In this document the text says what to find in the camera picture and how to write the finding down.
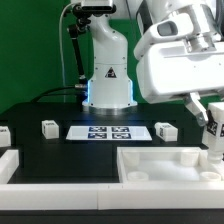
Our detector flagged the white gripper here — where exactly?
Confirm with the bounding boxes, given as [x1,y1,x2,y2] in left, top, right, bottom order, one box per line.
[136,41,224,127]

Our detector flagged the white square tabletop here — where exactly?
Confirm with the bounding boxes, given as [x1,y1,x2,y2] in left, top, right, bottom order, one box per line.
[117,147,224,183]

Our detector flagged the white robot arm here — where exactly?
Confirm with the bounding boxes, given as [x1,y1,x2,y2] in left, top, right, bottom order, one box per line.
[70,0,224,126]

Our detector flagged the white marker sheet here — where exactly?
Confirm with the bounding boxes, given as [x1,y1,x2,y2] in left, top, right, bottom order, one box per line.
[66,126,152,141]

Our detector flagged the white front fence bar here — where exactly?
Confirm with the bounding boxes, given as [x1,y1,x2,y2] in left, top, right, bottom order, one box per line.
[0,181,224,210]

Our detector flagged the white fence bar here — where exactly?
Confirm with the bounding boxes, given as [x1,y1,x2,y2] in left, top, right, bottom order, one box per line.
[0,181,224,210]
[0,150,19,184]

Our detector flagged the white left fence bar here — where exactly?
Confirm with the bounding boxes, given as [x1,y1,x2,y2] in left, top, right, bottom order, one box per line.
[0,150,19,184]

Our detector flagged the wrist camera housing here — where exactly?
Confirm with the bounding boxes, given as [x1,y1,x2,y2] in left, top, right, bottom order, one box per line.
[134,13,194,60]

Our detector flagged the black cable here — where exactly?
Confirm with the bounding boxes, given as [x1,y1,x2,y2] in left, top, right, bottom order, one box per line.
[30,85,88,103]

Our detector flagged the white cable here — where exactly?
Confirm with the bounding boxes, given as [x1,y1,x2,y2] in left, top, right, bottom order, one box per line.
[58,2,81,88]

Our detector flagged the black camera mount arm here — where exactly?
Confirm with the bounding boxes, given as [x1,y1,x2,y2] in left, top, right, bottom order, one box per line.
[68,3,116,85]

